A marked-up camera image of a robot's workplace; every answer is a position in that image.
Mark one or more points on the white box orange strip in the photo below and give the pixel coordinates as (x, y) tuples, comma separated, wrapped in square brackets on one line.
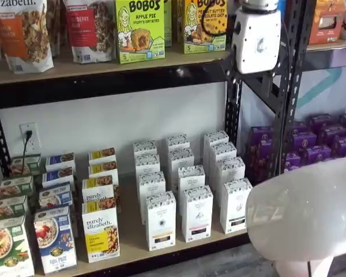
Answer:
[(160, 222), (147, 164), (144, 147), (151, 184)]

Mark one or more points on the white box pink strip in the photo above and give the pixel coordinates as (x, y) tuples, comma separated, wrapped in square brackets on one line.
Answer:
[(181, 158), (191, 177), (177, 142), (196, 215)]

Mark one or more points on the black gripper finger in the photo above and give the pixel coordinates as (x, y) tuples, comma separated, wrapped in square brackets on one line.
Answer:
[(251, 79), (266, 85)]

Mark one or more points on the green Bobo's apple pie box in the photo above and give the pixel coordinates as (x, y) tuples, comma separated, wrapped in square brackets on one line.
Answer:
[(139, 31)]

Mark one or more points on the white wall outlet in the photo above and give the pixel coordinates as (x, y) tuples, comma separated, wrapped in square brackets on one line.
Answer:
[(34, 130)]

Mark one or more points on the wooden shelf board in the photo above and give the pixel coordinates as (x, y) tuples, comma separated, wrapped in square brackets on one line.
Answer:
[(129, 231), (103, 69), (328, 46)]

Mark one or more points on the orange label granola bag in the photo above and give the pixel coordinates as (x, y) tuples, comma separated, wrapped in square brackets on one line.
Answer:
[(20, 34)]

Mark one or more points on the yellow Bobo's peanut butter box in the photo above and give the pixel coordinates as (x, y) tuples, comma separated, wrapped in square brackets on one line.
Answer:
[(204, 17)]

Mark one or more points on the white box green strip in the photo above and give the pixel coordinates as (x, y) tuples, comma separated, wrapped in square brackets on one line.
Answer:
[(236, 206), (216, 138), (230, 170), (223, 151)]

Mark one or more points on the yellow Purely Elizabeth box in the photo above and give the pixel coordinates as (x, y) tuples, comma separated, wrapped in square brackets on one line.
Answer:
[(101, 233), (96, 181), (102, 154), (103, 169), (96, 196)]

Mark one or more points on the green Nature's Path oatmeal box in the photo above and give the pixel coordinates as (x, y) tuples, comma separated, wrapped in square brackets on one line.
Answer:
[(8, 248), (17, 187), (7, 207), (26, 166)]

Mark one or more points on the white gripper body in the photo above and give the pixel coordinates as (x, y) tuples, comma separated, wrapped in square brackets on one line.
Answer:
[(256, 43)]

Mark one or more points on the orange snack box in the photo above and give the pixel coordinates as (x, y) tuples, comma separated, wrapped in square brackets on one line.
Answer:
[(328, 23)]

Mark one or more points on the red label granola bag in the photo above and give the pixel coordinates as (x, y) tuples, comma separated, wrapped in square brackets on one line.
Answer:
[(89, 31)]

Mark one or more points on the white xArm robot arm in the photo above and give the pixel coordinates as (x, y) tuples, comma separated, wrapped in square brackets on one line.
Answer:
[(305, 207)]

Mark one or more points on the blue Nature's Path oatmeal box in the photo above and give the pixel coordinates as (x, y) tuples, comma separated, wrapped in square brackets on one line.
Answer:
[(60, 161), (54, 239), (57, 176), (55, 196)]

